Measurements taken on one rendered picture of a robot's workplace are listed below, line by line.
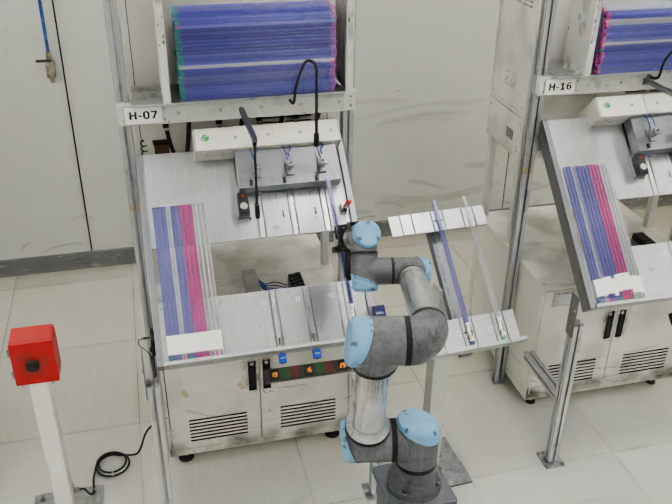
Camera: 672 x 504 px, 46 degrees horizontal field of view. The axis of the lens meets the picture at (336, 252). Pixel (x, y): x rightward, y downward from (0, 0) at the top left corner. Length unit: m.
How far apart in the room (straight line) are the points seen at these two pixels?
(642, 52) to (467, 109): 1.67
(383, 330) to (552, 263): 1.59
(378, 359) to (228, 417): 1.32
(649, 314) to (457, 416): 0.89
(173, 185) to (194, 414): 0.87
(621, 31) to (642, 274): 0.85
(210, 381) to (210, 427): 0.22
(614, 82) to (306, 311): 1.40
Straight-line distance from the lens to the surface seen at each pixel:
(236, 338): 2.50
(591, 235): 2.93
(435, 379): 2.85
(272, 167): 2.64
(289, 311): 2.54
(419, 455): 2.17
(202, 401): 2.98
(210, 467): 3.17
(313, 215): 2.65
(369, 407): 1.99
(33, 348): 2.59
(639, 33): 3.05
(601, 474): 3.29
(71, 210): 4.38
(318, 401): 3.08
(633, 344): 3.53
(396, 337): 1.80
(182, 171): 2.68
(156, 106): 2.57
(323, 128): 2.71
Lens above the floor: 2.19
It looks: 29 degrees down
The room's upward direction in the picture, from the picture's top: 1 degrees clockwise
